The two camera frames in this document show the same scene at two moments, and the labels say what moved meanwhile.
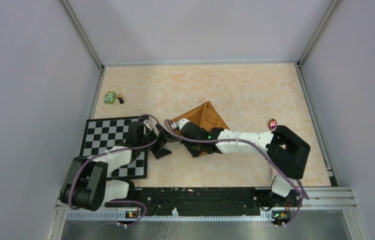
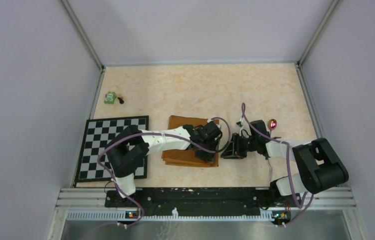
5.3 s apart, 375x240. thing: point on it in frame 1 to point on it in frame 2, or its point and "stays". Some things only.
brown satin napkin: [205, 116] to [187, 157]
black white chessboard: [100, 134] stays
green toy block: [110, 97] stays
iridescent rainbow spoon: [272, 124] stays
